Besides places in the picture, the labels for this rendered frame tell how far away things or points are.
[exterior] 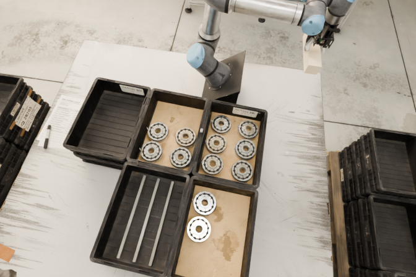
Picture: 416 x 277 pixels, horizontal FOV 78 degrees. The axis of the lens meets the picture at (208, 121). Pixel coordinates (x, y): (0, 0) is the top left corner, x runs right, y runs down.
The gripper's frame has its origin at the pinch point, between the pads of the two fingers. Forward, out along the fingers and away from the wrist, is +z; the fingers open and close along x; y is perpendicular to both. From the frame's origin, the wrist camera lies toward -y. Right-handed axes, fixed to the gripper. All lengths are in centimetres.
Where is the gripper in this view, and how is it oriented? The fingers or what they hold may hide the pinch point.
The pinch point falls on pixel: (312, 49)
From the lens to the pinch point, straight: 141.0
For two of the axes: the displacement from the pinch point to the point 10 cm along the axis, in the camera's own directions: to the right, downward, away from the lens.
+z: -0.4, 4.5, 8.9
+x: 9.9, 1.5, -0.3
